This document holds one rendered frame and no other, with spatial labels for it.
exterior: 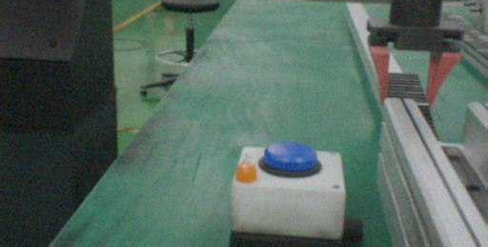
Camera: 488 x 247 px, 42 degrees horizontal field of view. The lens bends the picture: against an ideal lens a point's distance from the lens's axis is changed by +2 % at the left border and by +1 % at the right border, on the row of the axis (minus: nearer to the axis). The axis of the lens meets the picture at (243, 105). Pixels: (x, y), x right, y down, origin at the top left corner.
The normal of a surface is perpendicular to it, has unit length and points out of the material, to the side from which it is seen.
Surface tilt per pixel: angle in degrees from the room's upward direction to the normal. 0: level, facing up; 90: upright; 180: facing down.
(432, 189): 0
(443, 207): 0
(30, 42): 45
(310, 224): 90
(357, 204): 0
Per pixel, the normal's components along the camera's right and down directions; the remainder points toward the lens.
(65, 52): -0.04, -0.48
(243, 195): -0.10, 0.28
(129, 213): 0.03, -0.96
